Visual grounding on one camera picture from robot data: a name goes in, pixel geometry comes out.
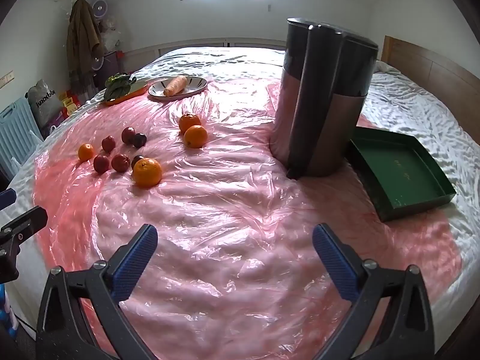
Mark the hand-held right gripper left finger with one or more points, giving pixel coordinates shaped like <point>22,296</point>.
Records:
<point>137,262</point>

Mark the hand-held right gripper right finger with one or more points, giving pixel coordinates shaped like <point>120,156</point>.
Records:
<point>335,262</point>

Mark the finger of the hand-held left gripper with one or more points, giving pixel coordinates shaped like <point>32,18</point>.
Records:
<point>7,197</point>
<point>22,228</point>

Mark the orange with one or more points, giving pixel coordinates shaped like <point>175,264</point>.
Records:
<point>195,137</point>
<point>147,173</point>
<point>86,152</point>
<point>189,120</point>

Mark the red plum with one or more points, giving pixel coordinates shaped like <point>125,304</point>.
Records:
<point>101,164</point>

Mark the red apple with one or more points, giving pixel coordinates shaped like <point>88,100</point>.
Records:
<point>120,163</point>
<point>128,135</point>
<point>108,144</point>

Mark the dark plum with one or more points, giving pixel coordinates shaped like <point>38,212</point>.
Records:
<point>136,160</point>
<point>140,140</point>

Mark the green tray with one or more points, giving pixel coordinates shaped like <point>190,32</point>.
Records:
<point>401,172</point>

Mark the light blue ribbed panel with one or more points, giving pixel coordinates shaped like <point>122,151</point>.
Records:
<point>18,131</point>

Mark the grey printed bag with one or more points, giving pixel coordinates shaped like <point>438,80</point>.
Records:
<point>43,103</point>

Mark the pink plastic sheet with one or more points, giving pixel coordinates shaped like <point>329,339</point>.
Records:
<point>225,202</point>

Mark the yellow red box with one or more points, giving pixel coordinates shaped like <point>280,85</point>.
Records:
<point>68,102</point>

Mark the tall grey copper appliance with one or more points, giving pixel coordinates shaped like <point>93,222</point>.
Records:
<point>318,120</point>

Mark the green leafy vegetable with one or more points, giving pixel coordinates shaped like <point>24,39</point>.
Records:
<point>114,86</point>

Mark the dark purple cabinet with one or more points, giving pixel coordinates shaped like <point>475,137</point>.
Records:
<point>112,69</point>

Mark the orange dish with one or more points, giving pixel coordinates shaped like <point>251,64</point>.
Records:
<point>137,89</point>

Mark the brown coat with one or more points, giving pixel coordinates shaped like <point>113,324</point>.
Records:
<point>84,45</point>

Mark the carrot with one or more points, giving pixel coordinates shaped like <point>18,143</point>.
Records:
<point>175,85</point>

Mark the striped white plate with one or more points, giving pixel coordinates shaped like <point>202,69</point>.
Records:
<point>195,86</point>

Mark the clear plastic bag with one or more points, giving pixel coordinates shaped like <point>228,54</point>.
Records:
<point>110,33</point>

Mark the crumpled white blanket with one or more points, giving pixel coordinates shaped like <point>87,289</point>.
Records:
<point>386,67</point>

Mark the small white fan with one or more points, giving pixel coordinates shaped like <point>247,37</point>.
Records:
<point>100,8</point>

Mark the wooden headboard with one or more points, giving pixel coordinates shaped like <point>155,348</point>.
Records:
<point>431,67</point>

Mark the white wall switch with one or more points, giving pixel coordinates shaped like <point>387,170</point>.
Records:
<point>6,77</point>

